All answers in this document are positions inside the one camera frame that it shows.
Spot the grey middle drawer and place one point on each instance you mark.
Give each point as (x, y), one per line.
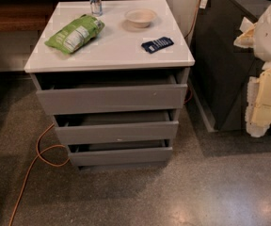
(115, 127)

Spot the grey drawer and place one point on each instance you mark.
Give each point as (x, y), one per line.
(120, 153)
(113, 99)
(115, 127)

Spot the green chip bag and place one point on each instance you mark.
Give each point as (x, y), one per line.
(76, 34)

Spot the wooden bench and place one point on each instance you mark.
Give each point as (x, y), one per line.
(27, 15)

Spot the dark grey trash cabinet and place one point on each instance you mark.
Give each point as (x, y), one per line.
(222, 70)

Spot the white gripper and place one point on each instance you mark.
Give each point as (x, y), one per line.
(258, 116)

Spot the dark blue snack packet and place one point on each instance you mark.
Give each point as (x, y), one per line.
(156, 45)

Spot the grey drawer cabinet white top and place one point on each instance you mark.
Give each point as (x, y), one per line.
(115, 57)

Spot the white paper bowl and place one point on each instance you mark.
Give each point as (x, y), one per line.
(140, 17)

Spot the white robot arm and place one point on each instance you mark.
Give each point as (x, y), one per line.
(258, 37)

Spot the grey bottom drawer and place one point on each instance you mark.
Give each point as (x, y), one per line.
(120, 153)

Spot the grey top drawer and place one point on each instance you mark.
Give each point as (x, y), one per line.
(113, 99)

